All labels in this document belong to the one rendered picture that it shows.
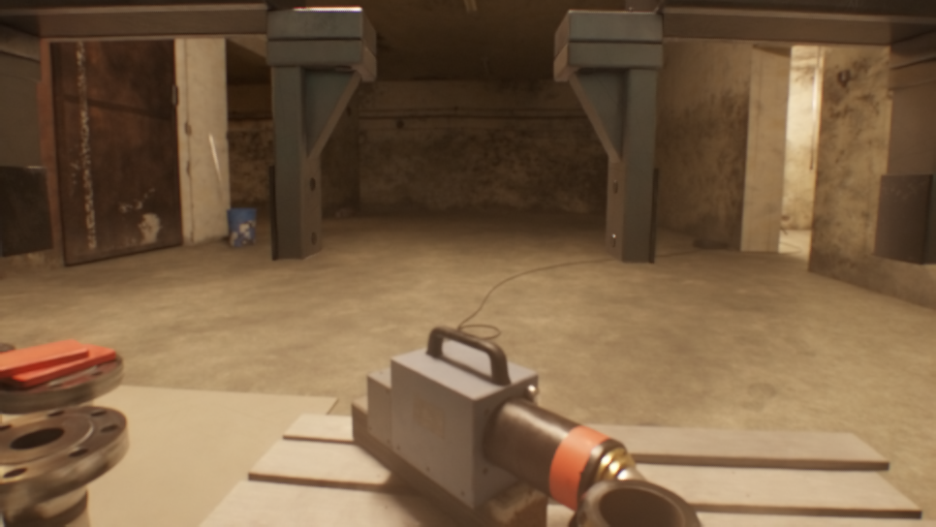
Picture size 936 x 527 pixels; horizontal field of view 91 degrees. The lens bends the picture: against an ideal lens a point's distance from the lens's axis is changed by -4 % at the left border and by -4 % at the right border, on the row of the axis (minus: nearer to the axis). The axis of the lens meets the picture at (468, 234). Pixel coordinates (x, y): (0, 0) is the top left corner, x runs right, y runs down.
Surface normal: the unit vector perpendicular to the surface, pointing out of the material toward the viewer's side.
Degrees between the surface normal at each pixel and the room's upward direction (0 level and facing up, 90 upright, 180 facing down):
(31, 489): 90
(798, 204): 90
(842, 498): 0
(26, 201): 90
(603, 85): 90
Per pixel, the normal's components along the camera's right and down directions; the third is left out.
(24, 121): 1.00, 0.00
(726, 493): 0.01, -0.99
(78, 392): 0.83, 0.07
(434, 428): -0.74, 0.07
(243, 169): -0.10, 0.11
